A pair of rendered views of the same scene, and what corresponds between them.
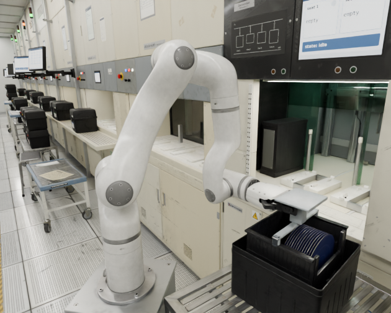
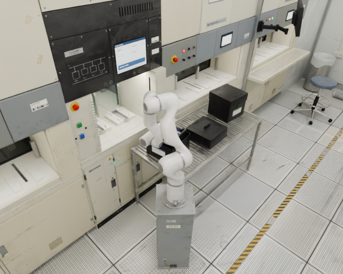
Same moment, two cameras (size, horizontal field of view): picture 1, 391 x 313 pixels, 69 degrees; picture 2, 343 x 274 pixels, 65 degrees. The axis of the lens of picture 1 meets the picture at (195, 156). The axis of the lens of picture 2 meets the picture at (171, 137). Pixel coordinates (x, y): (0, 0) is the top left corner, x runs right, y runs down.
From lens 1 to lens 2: 2.05 m
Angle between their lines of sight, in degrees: 90
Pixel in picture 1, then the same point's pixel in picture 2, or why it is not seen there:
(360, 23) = (139, 54)
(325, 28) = (127, 58)
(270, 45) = (100, 71)
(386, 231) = (161, 114)
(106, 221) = (182, 176)
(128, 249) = not seen: hidden behind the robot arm
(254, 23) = (86, 62)
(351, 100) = not seen: hidden behind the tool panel
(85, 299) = (188, 209)
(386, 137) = (157, 88)
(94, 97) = not seen: outside the picture
